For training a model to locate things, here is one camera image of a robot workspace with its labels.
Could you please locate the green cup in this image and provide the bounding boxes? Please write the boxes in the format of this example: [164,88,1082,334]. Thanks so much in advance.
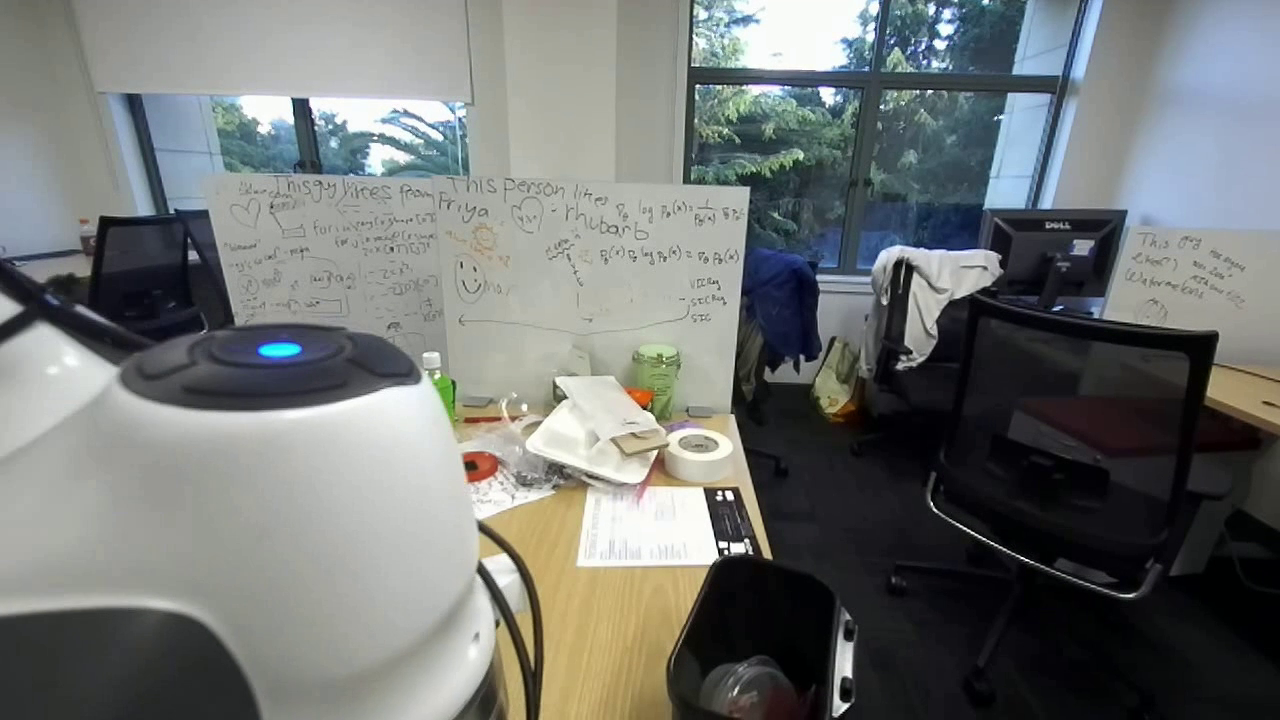
[629,341,682,421]

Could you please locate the black mesh office chair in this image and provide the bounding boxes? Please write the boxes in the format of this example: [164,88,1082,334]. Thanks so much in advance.
[888,293,1224,711]

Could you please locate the white roller blind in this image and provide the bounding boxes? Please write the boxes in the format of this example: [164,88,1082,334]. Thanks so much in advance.
[66,0,475,107]

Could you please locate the black trash bin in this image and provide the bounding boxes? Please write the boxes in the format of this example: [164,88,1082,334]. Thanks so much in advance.
[662,552,860,720]

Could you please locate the green bottle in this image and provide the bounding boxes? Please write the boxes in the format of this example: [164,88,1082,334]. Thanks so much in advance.
[421,347,464,427]

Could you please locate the red tape roll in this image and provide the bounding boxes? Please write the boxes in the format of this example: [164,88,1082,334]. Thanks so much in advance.
[459,448,508,488]

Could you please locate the dark computer monitor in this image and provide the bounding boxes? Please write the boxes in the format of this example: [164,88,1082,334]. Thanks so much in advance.
[83,211,208,338]

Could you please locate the yellow bag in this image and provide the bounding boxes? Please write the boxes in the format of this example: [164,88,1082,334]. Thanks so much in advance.
[812,334,873,427]

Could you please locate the small scribbled whiteboard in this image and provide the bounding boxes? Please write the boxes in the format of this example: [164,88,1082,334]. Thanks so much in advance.
[208,174,452,364]

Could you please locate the blue jacket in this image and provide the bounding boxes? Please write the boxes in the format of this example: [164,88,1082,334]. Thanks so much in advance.
[740,247,827,375]

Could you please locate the large scribbled whiteboard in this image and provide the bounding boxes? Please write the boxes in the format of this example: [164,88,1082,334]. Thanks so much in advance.
[434,176,751,417]

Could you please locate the printed paper sheet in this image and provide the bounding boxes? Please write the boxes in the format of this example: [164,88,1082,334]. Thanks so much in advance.
[573,483,722,571]

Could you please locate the white jacket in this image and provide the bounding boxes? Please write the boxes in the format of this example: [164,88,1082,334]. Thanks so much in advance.
[866,243,1008,375]

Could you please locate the white tape roll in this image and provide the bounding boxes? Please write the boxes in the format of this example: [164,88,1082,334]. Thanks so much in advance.
[660,424,740,488]

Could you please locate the whiteboard by wooden desk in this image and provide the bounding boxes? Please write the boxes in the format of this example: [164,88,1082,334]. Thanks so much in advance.
[1102,229,1280,375]

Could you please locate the wooden side desk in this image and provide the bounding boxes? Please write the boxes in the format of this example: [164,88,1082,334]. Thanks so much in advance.
[1203,361,1280,446]

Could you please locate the black monitor with sticker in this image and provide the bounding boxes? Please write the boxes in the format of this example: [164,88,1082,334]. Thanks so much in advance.
[979,204,1131,322]

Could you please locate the black remote control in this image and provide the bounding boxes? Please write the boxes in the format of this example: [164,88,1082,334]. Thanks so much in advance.
[698,483,758,561]

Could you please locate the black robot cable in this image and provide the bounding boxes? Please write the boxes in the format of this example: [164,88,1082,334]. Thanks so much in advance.
[473,519,549,720]

